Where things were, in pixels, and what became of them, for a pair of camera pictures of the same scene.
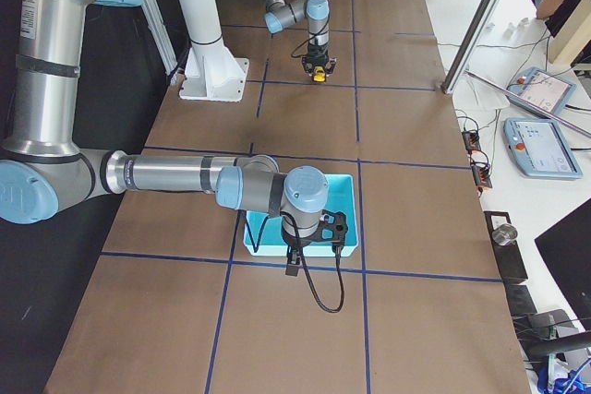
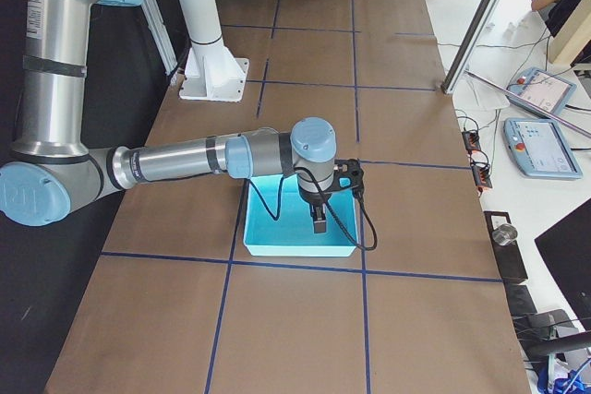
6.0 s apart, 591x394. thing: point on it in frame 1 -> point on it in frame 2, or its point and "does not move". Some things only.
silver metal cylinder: [504, 233] does not move
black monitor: [567, 251] does not move
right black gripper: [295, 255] -> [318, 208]
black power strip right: [481, 176] does not move
